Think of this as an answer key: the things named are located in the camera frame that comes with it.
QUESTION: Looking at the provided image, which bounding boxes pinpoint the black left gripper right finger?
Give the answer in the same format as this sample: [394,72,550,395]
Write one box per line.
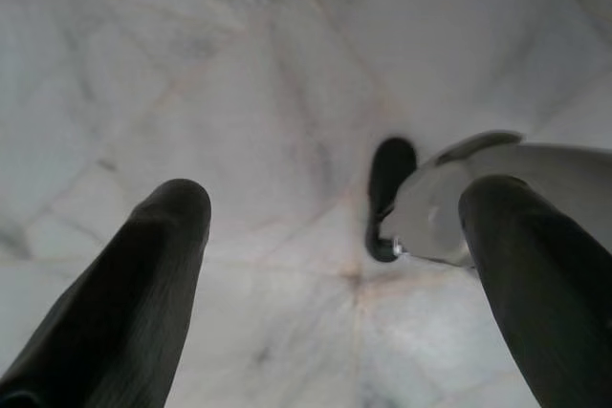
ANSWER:
[457,175,612,408]

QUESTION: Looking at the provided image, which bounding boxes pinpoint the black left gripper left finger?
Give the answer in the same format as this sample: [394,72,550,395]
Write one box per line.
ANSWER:
[0,178,212,408]

